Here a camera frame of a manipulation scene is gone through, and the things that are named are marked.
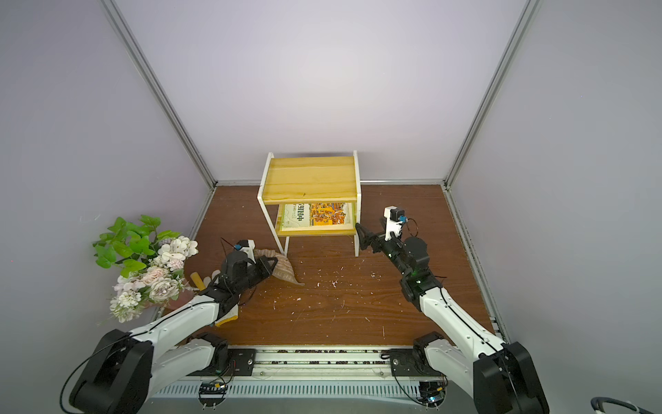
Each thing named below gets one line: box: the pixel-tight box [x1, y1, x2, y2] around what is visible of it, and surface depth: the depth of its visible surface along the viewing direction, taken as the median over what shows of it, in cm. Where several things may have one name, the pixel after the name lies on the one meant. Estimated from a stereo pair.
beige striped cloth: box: [253, 248, 306, 287], surface depth 89 cm
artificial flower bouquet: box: [93, 214, 200, 324], surface depth 63 cm
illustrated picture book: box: [281, 202, 354, 229], surface depth 89 cm
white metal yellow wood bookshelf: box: [256, 150, 363, 258], surface depth 81 cm
